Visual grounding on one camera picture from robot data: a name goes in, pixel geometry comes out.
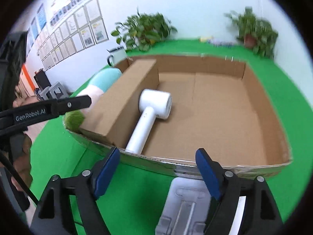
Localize green white medicine box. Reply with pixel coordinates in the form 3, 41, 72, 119
229, 196, 246, 235

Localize black cabinet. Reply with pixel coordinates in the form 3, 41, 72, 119
34, 70, 51, 90

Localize left potted green plant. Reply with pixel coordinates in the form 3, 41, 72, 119
111, 12, 178, 52

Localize long brown cardboard box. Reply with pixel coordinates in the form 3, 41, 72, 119
80, 59, 159, 148

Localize patterned tissue pack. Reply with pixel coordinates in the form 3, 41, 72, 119
207, 39, 235, 48

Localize black cable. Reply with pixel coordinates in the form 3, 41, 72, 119
0, 151, 83, 226

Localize white folding phone stand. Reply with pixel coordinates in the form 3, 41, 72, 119
155, 177, 211, 234

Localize yellow item on table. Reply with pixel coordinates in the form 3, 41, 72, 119
199, 36, 213, 42

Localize white hair dryer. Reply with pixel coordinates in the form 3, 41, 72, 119
125, 89, 172, 154

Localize large flat cardboard tray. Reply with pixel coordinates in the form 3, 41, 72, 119
72, 55, 292, 178

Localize right potted green plant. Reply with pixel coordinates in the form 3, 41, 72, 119
224, 6, 279, 60

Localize pastel plush pillow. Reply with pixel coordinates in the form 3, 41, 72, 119
64, 67, 122, 133

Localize framed certificates on wall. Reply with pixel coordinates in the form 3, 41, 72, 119
25, 0, 115, 74

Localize person's left hand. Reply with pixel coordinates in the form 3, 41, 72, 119
13, 98, 37, 188

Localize potted green plant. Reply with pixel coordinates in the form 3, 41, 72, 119
224, 6, 279, 60
111, 12, 178, 52

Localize grey plastic stool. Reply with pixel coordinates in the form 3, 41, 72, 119
39, 82, 69, 100

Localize white mug black handle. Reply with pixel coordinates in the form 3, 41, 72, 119
107, 46, 127, 67

